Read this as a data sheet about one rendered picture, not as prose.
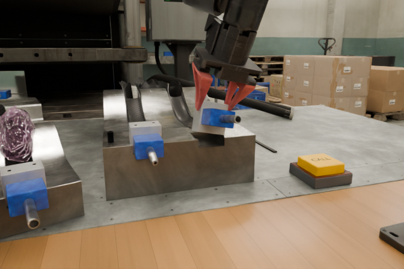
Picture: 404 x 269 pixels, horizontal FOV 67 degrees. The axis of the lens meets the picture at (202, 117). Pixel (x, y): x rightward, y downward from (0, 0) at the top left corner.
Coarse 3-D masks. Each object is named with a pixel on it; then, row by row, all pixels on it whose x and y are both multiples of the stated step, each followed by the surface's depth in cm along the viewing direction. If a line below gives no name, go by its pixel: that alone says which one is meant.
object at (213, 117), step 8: (208, 104) 52; (216, 104) 53; (224, 104) 53; (200, 112) 52; (208, 112) 49; (216, 112) 49; (224, 112) 49; (232, 112) 49; (200, 120) 52; (208, 120) 49; (216, 120) 49; (224, 120) 47; (232, 120) 44; (240, 120) 44; (192, 128) 55; (200, 128) 52; (208, 128) 52; (216, 128) 53; (224, 128) 53
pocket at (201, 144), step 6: (198, 132) 56; (198, 138) 56; (204, 138) 57; (210, 138) 57; (216, 138) 58; (222, 138) 55; (198, 144) 57; (204, 144) 57; (210, 144) 57; (216, 144) 58; (222, 144) 55
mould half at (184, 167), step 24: (120, 96) 75; (144, 96) 76; (168, 96) 78; (192, 96) 79; (120, 120) 68; (168, 120) 68; (120, 144) 49; (168, 144) 50; (192, 144) 51; (240, 144) 54; (120, 168) 49; (144, 168) 50; (168, 168) 51; (192, 168) 52; (216, 168) 54; (240, 168) 55; (120, 192) 50; (144, 192) 51; (168, 192) 52
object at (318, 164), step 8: (304, 160) 57; (312, 160) 57; (320, 160) 57; (328, 160) 57; (336, 160) 57; (304, 168) 57; (312, 168) 55; (320, 168) 54; (328, 168) 54; (336, 168) 55
